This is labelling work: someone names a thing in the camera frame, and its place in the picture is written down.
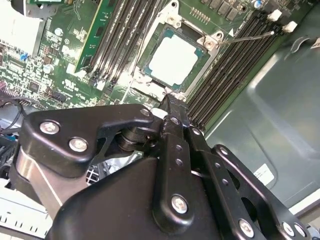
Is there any silver square CPU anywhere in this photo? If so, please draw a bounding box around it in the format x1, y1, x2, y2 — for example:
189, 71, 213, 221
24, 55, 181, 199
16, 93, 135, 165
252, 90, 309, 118
141, 26, 210, 90

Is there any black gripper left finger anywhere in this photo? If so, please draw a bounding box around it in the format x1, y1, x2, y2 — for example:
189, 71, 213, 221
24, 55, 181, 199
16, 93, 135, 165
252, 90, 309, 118
9, 96, 195, 235

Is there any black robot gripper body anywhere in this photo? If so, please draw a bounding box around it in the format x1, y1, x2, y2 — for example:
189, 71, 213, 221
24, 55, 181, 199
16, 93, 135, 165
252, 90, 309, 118
46, 156, 226, 240

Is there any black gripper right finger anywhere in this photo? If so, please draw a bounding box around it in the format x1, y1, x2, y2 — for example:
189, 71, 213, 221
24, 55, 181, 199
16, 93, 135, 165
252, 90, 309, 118
174, 98, 313, 240

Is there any thin metal locking lever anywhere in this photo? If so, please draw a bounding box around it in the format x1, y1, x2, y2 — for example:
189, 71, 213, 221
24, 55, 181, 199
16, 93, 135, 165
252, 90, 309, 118
219, 31, 275, 46

